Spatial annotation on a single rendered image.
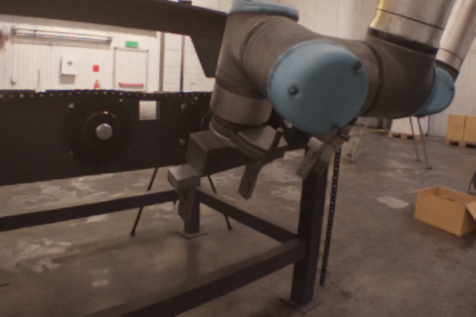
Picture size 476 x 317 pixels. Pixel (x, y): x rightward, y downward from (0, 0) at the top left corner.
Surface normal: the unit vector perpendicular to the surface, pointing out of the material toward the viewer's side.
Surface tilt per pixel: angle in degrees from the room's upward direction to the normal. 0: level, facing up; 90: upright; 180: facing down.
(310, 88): 114
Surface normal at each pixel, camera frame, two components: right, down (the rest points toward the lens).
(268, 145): 0.22, -0.84
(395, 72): 0.41, -0.10
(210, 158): 0.60, 0.52
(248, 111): 0.16, 0.55
